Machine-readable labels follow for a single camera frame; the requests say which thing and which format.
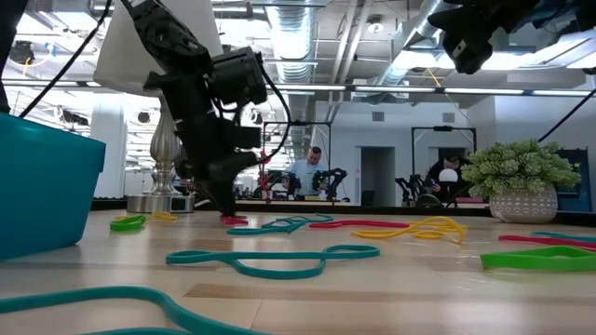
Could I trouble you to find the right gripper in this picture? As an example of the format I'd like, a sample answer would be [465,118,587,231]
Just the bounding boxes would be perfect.
[427,0,541,76]

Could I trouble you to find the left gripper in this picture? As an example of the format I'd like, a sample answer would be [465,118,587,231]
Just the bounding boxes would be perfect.
[142,59,263,217]

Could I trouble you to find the small yellow rubber band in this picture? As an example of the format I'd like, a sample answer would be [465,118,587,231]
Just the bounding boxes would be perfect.
[115,211,179,222]

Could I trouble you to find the twisted teal rubber band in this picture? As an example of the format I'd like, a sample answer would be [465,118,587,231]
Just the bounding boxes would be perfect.
[226,213,334,236]

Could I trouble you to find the small green rubber band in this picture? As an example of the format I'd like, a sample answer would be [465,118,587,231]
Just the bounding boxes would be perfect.
[109,214,147,233]

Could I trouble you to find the long looped teal rubber band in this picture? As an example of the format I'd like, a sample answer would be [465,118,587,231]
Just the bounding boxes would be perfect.
[165,245,381,281]

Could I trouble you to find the thick teal rubber band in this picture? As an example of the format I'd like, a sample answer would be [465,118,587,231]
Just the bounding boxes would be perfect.
[0,285,276,335]

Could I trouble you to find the long red rubber band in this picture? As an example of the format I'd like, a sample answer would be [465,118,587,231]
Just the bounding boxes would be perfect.
[308,220,411,230]
[497,234,596,253]

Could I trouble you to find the table lamp white shade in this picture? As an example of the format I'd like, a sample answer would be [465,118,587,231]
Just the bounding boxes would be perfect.
[92,0,224,215]

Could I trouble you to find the long yellow rubber band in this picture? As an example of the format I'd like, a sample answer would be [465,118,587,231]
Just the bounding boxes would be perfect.
[351,216,468,246]

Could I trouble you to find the large green rubber band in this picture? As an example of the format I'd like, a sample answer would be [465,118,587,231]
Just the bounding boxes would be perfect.
[480,245,596,274]

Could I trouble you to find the teal plastic bin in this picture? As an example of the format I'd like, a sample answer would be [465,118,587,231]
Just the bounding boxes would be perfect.
[0,113,107,261]

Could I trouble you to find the long linear ceiling light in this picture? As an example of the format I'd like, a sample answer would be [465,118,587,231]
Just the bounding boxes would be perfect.
[0,78,596,98]

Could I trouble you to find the person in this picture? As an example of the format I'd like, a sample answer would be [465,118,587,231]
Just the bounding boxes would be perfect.
[424,153,472,205]
[287,145,329,200]

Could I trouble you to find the white building column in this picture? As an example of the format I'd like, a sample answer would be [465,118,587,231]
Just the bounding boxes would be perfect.
[90,95,128,200]

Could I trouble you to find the green dome object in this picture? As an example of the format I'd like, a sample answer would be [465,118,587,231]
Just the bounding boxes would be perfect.
[414,193,444,208]

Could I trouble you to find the potted succulent in white pot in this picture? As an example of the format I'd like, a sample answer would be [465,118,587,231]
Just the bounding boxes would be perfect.
[459,138,582,224]

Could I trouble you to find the blue cabinet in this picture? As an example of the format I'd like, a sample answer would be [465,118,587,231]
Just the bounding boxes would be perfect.
[556,147,593,213]

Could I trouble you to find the black ceiling device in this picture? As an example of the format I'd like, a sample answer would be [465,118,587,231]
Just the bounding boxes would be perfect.
[8,40,36,65]

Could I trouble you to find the silver ventilation duct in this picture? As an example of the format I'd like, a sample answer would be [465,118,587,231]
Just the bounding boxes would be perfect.
[264,0,318,145]
[367,0,469,101]

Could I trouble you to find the black gantry frame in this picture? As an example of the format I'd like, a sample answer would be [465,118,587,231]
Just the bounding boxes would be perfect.
[262,119,333,202]
[411,124,478,178]

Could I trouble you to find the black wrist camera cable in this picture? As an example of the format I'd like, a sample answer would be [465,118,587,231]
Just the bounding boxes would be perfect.
[257,64,292,164]

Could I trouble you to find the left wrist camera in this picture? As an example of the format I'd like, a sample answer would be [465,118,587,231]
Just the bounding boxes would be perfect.
[209,46,269,107]

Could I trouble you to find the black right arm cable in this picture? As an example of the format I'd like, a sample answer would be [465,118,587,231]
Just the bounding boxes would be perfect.
[537,87,596,143]

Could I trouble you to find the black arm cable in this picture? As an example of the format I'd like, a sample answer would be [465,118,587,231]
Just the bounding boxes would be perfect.
[537,87,596,143]
[17,0,114,118]

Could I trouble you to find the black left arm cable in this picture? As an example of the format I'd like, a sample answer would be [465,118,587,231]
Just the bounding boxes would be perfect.
[17,0,114,118]

